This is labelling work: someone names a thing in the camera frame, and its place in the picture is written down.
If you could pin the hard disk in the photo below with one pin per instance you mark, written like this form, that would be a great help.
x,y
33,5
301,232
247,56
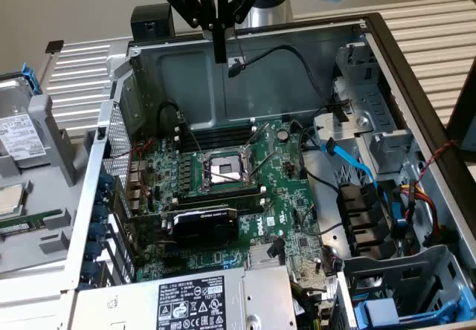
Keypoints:
x,y
15,133

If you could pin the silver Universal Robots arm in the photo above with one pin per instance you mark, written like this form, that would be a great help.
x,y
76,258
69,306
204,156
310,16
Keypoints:
x,y
271,14

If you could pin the grey metal disk bay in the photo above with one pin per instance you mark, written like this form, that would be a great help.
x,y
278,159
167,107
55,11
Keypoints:
x,y
346,304

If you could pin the empty blue disk carrier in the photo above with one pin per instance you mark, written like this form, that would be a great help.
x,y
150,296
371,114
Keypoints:
x,y
383,309

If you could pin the black plastic clamp block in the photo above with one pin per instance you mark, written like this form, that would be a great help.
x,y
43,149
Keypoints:
x,y
152,21

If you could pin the open grey PC case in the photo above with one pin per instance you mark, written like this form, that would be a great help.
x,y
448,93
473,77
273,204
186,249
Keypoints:
x,y
186,84

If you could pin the black RAM slot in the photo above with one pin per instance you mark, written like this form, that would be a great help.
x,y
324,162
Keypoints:
x,y
223,145
223,136
223,140
223,131
223,192

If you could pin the thin metal locking lever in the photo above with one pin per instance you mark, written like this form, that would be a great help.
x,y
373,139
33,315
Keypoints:
x,y
191,136
256,135

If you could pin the coin cell battery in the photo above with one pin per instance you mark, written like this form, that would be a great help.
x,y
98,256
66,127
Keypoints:
x,y
283,135

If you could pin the metal socket cover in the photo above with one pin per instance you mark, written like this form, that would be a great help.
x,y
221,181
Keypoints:
x,y
246,161

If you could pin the small black end cap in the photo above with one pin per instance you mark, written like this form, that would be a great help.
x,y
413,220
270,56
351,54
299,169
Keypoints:
x,y
54,46

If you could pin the CPU socket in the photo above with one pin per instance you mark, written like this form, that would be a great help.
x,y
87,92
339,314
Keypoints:
x,y
223,168

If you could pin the silver metal drive cage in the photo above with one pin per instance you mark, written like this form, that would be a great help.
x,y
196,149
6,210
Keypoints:
x,y
372,96

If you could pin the black graphics card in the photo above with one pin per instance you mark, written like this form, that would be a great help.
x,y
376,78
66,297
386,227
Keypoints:
x,y
208,229

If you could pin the grey plastic parts rack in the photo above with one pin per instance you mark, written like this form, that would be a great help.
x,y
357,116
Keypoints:
x,y
52,196

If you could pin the silver chipset heatsink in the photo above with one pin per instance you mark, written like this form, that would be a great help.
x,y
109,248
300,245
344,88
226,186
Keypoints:
x,y
258,257

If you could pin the dark brown panel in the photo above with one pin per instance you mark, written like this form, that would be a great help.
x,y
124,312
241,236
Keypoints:
x,y
465,103

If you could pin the green Dell motherboard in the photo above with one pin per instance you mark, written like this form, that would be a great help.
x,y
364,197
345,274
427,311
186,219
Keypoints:
x,y
294,255

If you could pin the black wide connector plug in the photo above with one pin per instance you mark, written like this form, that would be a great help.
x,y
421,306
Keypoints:
x,y
329,261

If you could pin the silver CPU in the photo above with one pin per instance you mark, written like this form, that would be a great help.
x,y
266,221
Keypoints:
x,y
9,200

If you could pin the green RAM stick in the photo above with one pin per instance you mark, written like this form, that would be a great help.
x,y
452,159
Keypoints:
x,y
26,221

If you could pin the silver power supply unit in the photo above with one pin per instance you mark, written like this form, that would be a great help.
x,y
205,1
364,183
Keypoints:
x,y
141,300

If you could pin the black plastic finned bracket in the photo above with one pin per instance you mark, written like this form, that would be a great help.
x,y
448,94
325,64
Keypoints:
x,y
357,203

